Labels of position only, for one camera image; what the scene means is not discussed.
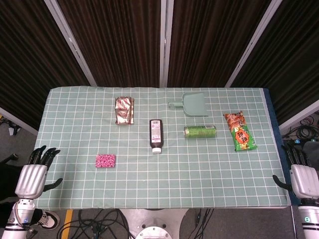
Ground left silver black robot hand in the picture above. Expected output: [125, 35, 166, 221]
[14, 145, 63, 200]

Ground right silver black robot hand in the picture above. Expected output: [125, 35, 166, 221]
[272, 143, 319, 200]

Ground pink patterned packet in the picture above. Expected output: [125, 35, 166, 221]
[95, 154, 117, 169]

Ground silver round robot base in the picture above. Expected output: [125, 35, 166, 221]
[119, 208, 190, 239]

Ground black and white sneaker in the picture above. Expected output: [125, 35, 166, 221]
[34, 210, 61, 230]

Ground yellow floor tape strip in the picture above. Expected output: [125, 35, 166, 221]
[60, 209, 74, 239]

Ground blue table edge padding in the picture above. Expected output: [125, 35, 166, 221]
[263, 88, 299, 206]

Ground orange green snack bag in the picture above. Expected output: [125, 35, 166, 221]
[223, 111, 258, 152]

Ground green drink can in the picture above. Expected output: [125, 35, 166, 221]
[183, 124, 217, 139]

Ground silver red foil snack bag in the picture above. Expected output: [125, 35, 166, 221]
[114, 96, 136, 125]

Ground green checkered tablecloth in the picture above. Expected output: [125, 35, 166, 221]
[33, 86, 292, 210]

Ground mint green plastic dustpan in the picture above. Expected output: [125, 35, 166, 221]
[167, 92, 209, 117]

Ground brown bottle with white cap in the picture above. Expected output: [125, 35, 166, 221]
[149, 119, 163, 154]

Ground black floor cable bundle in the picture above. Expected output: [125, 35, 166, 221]
[281, 117, 319, 141]
[56, 208, 137, 239]

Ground white partition post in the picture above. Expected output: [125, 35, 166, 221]
[278, 99, 319, 132]
[224, 0, 284, 88]
[44, 0, 97, 87]
[0, 107, 39, 136]
[159, 0, 174, 88]

